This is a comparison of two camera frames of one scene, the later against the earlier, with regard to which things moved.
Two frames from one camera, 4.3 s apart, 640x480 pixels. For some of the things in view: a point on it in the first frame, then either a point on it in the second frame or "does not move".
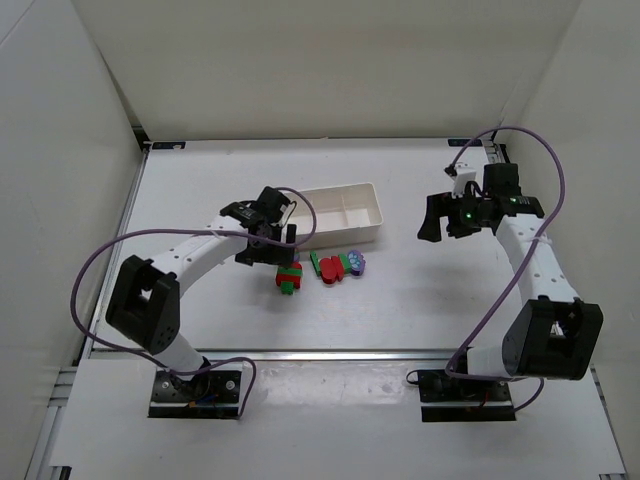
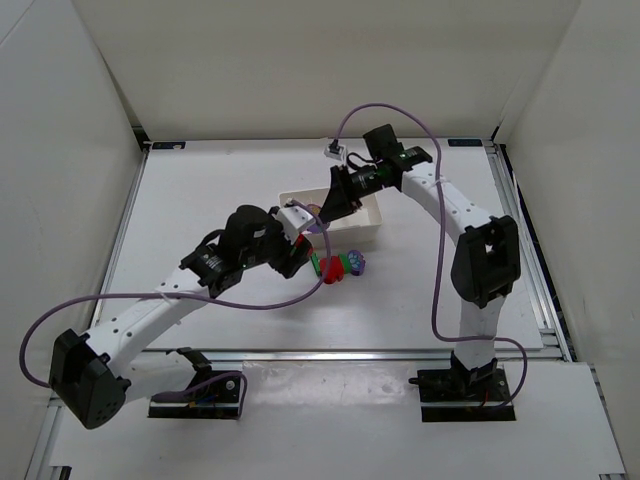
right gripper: [451, 215] → [345, 183]
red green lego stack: [289, 278] → [299, 242]
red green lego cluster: [332, 269] does not move
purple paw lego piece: [357, 262] does not move
